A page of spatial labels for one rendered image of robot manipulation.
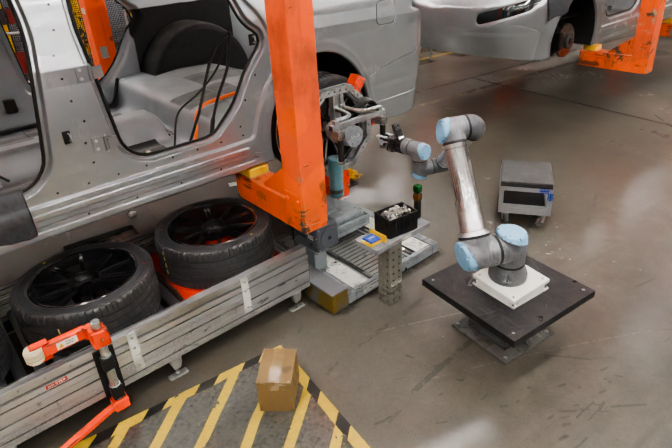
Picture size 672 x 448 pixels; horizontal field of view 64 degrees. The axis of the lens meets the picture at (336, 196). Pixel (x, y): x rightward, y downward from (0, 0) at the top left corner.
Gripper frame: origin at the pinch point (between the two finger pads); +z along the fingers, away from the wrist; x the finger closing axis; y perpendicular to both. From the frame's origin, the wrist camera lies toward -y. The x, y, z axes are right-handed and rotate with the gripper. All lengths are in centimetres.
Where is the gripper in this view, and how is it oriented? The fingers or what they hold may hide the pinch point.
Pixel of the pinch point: (380, 134)
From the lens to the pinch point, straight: 332.3
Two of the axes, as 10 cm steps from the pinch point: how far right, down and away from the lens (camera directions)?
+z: -6.5, -3.1, 6.9
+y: 0.6, 8.9, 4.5
